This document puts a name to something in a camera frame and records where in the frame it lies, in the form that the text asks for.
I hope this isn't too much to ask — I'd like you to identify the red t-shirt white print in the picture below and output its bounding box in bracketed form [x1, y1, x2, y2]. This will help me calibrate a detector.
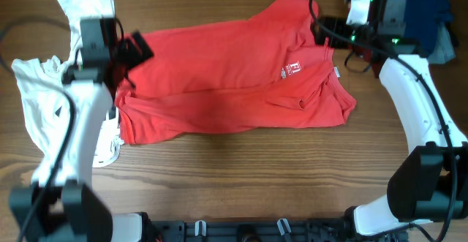
[115, 0, 356, 145]

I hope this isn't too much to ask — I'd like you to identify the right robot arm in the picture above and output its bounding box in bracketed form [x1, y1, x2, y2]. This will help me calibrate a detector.
[311, 0, 467, 241]

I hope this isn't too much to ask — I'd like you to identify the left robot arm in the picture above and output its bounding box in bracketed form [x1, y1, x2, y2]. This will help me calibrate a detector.
[9, 17, 162, 241]

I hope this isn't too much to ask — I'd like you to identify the folded navy blue shirt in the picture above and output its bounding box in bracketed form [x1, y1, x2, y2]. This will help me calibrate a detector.
[404, 0, 453, 54]

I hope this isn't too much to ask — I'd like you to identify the white t-shirt black logo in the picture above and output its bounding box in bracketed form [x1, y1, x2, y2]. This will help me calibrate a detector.
[12, 0, 124, 167]

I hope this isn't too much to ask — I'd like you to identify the folded light grey garment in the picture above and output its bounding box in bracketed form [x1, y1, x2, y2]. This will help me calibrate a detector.
[428, 23, 456, 64]

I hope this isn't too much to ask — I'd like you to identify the right black cable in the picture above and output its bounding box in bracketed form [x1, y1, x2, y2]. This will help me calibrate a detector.
[308, 0, 460, 242]

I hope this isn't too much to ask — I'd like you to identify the black cable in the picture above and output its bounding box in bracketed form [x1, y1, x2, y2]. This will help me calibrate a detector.
[308, 0, 460, 242]
[0, 15, 125, 242]

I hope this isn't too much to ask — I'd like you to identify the left black cable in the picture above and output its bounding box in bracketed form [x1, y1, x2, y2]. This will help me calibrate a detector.
[0, 15, 125, 242]

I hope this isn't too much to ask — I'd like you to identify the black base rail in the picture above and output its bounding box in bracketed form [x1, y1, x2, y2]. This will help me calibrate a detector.
[152, 218, 409, 242]

